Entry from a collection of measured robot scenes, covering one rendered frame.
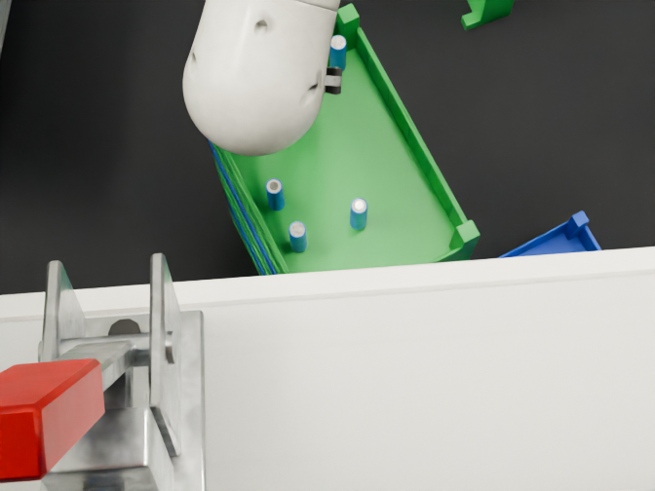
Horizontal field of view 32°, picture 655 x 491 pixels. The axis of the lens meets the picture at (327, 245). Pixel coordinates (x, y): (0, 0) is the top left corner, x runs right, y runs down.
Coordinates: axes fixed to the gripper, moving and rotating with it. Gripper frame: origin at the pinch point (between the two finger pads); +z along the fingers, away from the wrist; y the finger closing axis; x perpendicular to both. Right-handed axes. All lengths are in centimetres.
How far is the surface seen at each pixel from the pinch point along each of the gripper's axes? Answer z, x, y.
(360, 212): -4.1, 14.1, -9.0
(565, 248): 50, 26, -41
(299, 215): 2.0, 15.7, -2.3
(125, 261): 48, 31, 27
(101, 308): -104, 1, -4
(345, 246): 0.6, 18.7, -7.6
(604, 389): -105, 2, -13
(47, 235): 50, 28, 39
